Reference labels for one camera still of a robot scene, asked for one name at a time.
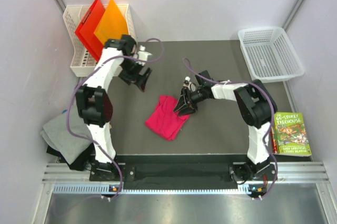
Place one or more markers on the orange plastic folder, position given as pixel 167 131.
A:
pixel 113 23

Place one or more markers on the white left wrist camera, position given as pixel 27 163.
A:
pixel 142 56

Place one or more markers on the pink red t shirt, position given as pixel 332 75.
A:
pixel 164 121

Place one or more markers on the red plastic folder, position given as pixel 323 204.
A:
pixel 87 26

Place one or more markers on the white plastic mesh basket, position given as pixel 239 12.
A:
pixel 269 54

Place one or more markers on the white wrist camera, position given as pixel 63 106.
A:
pixel 142 56
pixel 188 84

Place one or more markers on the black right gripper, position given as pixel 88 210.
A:
pixel 182 101

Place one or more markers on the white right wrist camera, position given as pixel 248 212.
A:
pixel 188 84

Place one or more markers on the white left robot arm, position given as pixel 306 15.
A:
pixel 119 58

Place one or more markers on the aluminium front rail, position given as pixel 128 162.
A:
pixel 65 181

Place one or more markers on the white file organizer rack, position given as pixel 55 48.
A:
pixel 82 63

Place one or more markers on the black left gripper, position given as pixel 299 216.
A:
pixel 140 81

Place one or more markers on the green treehouse book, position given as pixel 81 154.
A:
pixel 289 136

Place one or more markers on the grey folded t shirt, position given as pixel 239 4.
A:
pixel 56 135

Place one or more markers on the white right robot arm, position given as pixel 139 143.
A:
pixel 255 105

